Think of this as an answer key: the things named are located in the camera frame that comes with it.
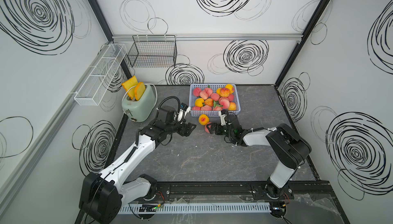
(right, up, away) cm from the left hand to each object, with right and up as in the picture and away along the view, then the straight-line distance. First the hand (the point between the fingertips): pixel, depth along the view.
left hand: (189, 122), depth 79 cm
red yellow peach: (+22, +17, +23) cm, 36 cm away
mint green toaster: (-31, +5, +10) cm, 33 cm away
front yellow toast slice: (-30, +18, +10) cm, 37 cm away
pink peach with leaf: (+22, +10, +18) cm, 30 cm away
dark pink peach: (+3, +6, +21) cm, 22 cm away
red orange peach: (+17, +6, +20) cm, 27 cm away
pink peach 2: (+12, +18, +30) cm, 37 cm away
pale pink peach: (+8, +16, +26) cm, 32 cm away
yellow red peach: (+8, 0, +15) cm, 17 cm away
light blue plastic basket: (0, +13, +32) cm, 35 cm away
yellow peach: (+27, +21, +29) cm, 45 cm away
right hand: (+13, -4, +14) cm, 19 cm away
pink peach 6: (+9, -5, +12) cm, 16 cm away
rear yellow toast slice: (-37, +22, +13) cm, 45 cm away
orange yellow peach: (+27, +7, +21) cm, 35 cm away
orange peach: (+12, +10, +25) cm, 29 cm away
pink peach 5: (+10, +6, +21) cm, 24 cm away
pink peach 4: (+16, +14, +28) cm, 35 cm away
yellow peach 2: (+19, +18, +30) cm, 39 cm away
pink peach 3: (+27, +13, +27) cm, 41 cm away
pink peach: (+3, +18, +30) cm, 35 cm away
